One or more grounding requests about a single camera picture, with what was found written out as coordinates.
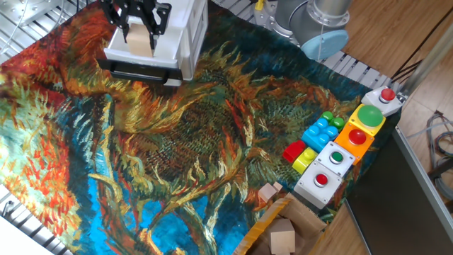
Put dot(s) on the orange red-button box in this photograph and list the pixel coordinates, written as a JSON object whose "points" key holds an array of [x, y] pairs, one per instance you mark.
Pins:
{"points": [[357, 137]]}

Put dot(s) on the large plain wooden cube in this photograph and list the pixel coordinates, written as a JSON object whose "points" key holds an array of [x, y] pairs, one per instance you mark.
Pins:
{"points": [[139, 40], [282, 237]]}

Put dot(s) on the white green-button box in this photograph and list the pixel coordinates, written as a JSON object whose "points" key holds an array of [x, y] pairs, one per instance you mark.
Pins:
{"points": [[336, 157]]}

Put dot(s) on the brown cardboard box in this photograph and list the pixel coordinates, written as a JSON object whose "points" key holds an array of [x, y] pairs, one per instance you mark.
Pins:
{"points": [[304, 216]]}

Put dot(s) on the sunflower painting print cloth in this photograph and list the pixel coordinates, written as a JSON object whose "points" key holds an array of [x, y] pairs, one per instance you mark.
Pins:
{"points": [[230, 141]]}

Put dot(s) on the yellow green-dome button box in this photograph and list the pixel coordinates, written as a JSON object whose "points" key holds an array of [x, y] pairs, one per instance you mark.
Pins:
{"points": [[369, 116]]}

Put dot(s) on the large white red-button box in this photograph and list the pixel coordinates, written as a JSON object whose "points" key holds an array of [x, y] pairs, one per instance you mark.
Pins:
{"points": [[311, 193]]}

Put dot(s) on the clear plastic tube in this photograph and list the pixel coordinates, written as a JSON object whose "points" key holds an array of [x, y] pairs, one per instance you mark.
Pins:
{"points": [[428, 129]]}

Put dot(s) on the yellow toy brick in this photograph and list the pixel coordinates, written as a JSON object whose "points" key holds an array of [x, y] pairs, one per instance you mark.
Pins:
{"points": [[304, 161]]}

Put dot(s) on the small wooden block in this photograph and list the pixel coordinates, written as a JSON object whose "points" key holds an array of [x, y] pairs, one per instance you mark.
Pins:
{"points": [[267, 193]]}

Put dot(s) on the dark flat bar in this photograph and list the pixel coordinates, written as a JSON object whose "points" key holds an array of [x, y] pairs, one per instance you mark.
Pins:
{"points": [[442, 169]]}

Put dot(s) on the small metal hook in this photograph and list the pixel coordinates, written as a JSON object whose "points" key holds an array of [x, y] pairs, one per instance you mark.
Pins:
{"points": [[7, 207]]}

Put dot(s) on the green toy brick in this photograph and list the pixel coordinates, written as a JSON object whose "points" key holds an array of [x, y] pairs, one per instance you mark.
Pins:
{"points": [[338, 123]]}

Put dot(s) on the silver metal bracket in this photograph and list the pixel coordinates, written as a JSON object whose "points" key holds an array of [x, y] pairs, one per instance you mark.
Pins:
{"points": [[32, 8]]}

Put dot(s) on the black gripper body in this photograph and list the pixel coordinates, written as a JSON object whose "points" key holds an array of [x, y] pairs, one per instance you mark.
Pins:
{"points": [[138, 4]]}

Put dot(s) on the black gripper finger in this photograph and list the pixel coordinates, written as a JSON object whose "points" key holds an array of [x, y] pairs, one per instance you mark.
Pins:
{"points": [[117, 16], [161, 19]]}

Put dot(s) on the tiny wooden block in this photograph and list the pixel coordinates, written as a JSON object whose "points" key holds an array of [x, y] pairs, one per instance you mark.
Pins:
{"points": [[278, 186]]}

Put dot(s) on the red toy brick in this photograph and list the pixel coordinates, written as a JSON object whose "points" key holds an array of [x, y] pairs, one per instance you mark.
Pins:
{"points": [[293, 150]]}

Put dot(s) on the aluminium frame post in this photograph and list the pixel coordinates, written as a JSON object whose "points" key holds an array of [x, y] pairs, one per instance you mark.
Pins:
{"points": [[424, 65]]}

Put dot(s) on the grey red emergency-button box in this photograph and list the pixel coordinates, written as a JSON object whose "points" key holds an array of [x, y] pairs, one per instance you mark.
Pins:
{"points": [[387, 95]]}

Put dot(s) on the black panel with aluminium frame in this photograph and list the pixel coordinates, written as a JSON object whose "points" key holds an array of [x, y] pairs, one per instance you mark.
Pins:
{"points": [[389, 212]]}

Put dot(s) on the yellow connector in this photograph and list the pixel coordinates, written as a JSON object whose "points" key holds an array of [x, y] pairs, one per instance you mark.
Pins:
{"points": [[259, 5]]}

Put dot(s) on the blue toy brick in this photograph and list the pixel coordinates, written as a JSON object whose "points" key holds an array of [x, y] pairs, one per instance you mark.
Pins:
{"points": [[318, 136]]}

